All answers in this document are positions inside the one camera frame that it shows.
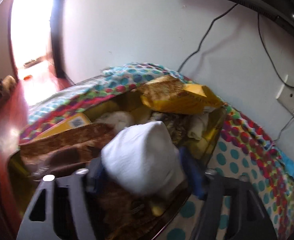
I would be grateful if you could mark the brown oat snack bag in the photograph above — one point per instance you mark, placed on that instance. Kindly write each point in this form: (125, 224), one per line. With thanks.
(62, 154)

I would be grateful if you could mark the brown patterned sock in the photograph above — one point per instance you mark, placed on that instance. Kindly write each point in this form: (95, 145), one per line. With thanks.
(176, 124)

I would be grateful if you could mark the colourful polka dot cloth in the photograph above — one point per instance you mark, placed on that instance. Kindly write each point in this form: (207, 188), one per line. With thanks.
(232, 144)

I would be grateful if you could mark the gold tin box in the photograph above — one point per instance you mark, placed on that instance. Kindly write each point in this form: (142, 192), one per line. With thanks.
(128, 216)

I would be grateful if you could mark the white sock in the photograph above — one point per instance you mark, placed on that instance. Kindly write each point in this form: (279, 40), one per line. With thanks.
(143, 160)

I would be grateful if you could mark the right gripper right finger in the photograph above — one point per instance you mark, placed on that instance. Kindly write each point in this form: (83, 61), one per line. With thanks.
(234, 202)

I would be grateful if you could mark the yellow cracker snack bag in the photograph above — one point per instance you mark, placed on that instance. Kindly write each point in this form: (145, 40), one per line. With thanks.
(168, 94)

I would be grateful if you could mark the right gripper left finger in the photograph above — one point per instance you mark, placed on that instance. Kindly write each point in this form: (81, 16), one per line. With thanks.
(66, 207)

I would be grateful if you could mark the clear plastic bag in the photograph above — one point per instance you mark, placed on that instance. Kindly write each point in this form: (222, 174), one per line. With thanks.
(119, 120)

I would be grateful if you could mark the yellow medicine box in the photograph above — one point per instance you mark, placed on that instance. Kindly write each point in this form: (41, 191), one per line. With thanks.
(75, 121)

